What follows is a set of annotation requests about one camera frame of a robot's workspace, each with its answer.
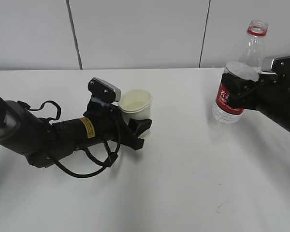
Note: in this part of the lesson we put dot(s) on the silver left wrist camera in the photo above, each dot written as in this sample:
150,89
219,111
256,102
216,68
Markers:
104,91

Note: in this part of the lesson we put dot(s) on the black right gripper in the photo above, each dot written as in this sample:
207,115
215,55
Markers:
271,93

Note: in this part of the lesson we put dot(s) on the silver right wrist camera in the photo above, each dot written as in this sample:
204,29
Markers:
279,64

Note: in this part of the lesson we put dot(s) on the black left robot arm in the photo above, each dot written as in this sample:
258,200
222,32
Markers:
43,141

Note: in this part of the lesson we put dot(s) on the white paper cup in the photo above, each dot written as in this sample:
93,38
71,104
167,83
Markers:
135,104

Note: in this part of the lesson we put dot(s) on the Nongfu Spring water bottle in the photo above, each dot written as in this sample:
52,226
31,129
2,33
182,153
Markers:
244,62

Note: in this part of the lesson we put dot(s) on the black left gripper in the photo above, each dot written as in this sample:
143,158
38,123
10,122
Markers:
109,125

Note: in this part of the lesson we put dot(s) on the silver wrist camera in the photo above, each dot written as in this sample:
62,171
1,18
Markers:
104,91
279,64

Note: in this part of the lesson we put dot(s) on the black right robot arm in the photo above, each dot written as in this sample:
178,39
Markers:
281,118

